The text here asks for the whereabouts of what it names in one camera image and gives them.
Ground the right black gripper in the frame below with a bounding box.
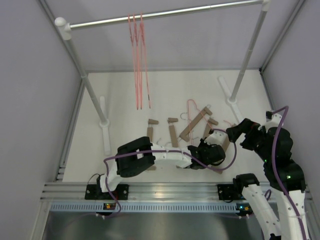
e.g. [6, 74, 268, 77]
[226, 118, 272, 162]

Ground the tan clip hanger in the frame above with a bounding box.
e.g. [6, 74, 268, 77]
[156, 117, 179, 148]
[212, 134, 232, 175]
[133, 119, 159, 173]
[202, 117, 219, 140]

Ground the pink wire hanger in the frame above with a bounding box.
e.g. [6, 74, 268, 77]
[140, 13, 151, 109]
[130, 14, 143, 110]
[186, 98, 236, 146]
[128, 14, 140, 110]

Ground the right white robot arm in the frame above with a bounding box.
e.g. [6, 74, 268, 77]
[226, 114, 310, 240]

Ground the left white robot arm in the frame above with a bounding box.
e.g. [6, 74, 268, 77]
[95, 136, 226, 200]

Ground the tan clip hanger angled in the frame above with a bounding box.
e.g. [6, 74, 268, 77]
[179, 107, 213, 142]

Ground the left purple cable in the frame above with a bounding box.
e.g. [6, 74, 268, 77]
[103, 128, 238, 217]

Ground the purple cable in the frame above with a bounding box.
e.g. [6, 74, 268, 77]
[103, 128, 238, 217]
[263, 106, 308, 240]

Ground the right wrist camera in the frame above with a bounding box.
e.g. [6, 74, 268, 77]
[264, 111, 282, 129]

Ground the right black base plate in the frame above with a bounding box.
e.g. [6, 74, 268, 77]
[217, 183, 245, 202]

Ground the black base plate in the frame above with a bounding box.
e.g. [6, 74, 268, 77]
[217, 183, 245, 202]
[84, 184, 129, 201]

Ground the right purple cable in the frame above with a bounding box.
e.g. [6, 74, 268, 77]
[263, 106, 308, 240]

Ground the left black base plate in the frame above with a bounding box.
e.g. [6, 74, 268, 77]
[84, 184, 129, 201]

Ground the silver clothes rack rail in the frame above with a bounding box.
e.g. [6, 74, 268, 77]
[69, 0, 264, 30]

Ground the aluminium mounting rail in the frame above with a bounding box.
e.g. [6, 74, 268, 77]
[39, 181, 313, 203]

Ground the grey slotted cable duct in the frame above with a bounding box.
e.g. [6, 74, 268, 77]
[50, 202, 250, 214]

